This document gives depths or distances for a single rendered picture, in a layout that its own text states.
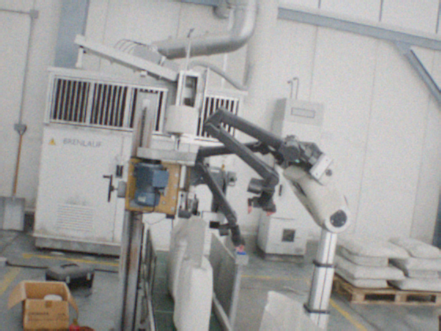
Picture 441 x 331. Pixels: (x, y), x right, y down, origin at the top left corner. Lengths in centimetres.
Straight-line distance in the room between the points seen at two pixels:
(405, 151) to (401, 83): 106
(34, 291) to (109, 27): 418
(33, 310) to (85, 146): 256
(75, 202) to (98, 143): 72
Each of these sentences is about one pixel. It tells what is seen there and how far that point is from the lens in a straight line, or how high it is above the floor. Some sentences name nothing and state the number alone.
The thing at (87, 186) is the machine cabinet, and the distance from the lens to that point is 602.
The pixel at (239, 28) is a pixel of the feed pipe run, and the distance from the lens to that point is 566.
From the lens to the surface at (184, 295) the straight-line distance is 295.
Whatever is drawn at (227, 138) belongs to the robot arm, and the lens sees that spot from 240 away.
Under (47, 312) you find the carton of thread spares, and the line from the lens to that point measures 396.
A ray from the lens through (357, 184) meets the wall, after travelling 803.
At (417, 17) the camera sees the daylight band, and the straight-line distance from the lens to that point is 867.
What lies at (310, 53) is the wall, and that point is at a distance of 778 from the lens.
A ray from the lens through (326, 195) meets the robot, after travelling 261.
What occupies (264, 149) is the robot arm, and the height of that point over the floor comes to 150.
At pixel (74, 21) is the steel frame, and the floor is 279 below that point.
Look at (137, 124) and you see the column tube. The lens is 330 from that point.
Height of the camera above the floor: 153
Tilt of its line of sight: 3 degrees down
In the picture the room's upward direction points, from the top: 7 degrees clockwise
